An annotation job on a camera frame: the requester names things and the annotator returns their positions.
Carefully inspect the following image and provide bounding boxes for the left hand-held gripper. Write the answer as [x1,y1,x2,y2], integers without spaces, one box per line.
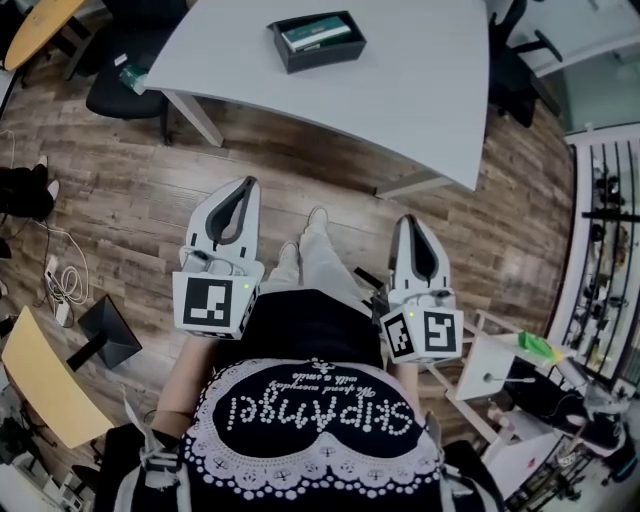
[172,176,266,341]

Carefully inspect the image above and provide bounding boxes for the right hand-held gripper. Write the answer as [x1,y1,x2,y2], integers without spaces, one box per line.
[379,214,464,365]

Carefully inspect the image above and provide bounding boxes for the black rectangular tissue holder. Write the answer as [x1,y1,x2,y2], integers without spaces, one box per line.
[266,10,369,75]

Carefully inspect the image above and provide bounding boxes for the green and white tissues pack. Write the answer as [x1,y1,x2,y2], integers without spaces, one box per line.
[280,15,353,53]

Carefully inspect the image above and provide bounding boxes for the person's left forearm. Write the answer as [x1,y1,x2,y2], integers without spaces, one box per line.
[148,335,221,436]

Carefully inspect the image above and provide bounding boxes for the person's left white shoe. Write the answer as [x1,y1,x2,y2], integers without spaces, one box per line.
[277,240,300,269]

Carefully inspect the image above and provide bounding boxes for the person's white shoe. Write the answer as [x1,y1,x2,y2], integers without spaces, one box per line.
[277,240,300,269]
[305,205,330,232]

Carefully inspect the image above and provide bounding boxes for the white table leg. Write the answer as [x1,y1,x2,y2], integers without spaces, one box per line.
[162,89,225,148]
[374,169,454,200]

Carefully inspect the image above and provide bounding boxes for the person's right white shoe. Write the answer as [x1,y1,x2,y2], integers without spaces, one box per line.
[305,205,330,232]

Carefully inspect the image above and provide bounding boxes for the person's white trousers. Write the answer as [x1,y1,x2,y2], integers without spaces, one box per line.
[259,224,374,314]

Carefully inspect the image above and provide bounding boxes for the person's black printed top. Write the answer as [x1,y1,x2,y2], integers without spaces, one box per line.
[107,288,506,512]

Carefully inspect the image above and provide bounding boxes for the small white side table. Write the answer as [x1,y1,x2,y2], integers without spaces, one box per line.
[427,309,534,446]

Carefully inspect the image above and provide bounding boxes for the green plastic object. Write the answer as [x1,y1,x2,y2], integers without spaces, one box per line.
[517,330,552,357]

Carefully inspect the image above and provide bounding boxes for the black stand base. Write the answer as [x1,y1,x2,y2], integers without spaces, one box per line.
[67,293,144,372]

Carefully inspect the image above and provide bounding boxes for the green packet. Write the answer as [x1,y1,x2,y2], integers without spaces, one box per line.
[118,64,147,94]

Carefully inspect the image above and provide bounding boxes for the white power strip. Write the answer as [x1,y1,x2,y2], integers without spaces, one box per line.
[44,254,71,326]

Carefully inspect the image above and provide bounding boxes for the metal shelf rack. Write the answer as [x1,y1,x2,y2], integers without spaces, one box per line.
[547,132,640,391]

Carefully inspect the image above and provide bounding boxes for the black office chair with armrest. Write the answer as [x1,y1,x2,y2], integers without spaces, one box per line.
[487,0,564,129]

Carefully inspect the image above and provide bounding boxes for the black bag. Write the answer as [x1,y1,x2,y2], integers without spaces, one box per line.
[504,359,626,456]

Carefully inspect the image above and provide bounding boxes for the yellow wooden board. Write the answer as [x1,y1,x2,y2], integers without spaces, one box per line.
[1,305,115,450]

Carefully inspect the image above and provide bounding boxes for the round wooden table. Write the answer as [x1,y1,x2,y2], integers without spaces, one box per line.
[3,0,91,72]

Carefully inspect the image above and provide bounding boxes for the white cable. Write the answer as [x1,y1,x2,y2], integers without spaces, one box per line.
[29,219,91,307]

